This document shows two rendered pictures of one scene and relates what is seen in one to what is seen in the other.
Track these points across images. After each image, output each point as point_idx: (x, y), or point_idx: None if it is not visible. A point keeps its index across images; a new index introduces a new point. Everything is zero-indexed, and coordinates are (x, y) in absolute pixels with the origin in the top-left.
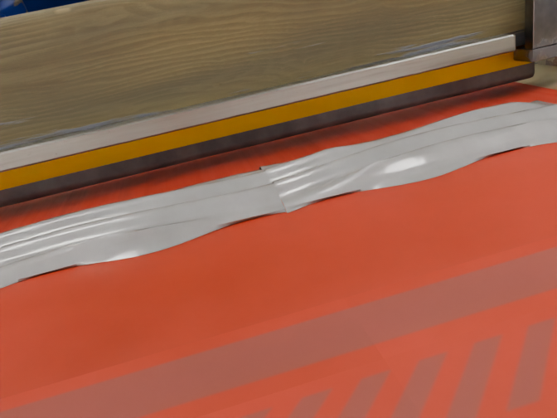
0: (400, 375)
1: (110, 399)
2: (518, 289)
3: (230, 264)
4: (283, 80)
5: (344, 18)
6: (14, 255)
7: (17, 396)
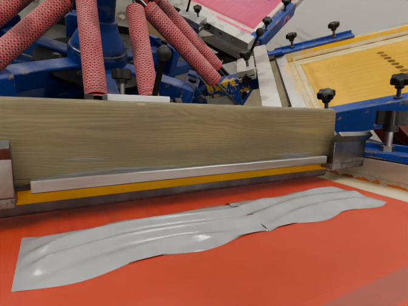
0: None
1: None
2: None
3: (268, 258)
4: (235, 159)
5: (264, 135)
6: (113, 244)
7: None
